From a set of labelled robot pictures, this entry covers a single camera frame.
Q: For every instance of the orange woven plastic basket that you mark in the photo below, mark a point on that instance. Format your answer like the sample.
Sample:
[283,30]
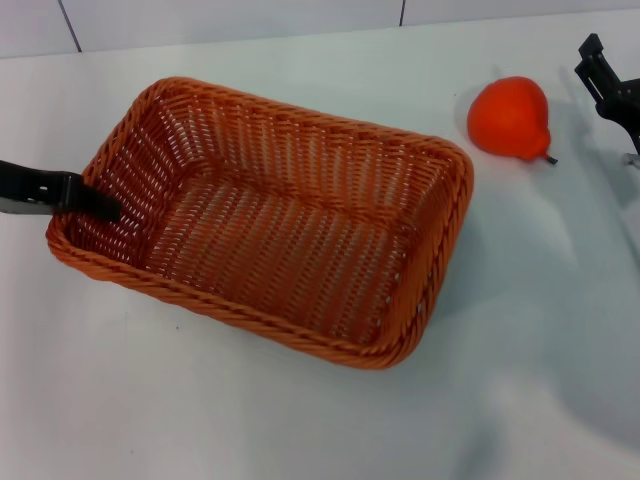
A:
[280,235]

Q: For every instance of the orange toy pear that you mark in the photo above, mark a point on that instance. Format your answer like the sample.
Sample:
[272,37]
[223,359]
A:
[507,117]

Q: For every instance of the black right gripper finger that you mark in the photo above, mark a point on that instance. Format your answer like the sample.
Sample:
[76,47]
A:
[595,47]
[587,80]

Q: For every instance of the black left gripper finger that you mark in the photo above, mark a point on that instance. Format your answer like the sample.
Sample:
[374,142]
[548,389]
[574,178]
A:
[75,192]
[25,206]

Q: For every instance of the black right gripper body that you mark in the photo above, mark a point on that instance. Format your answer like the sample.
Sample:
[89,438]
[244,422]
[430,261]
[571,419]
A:
[625,105]

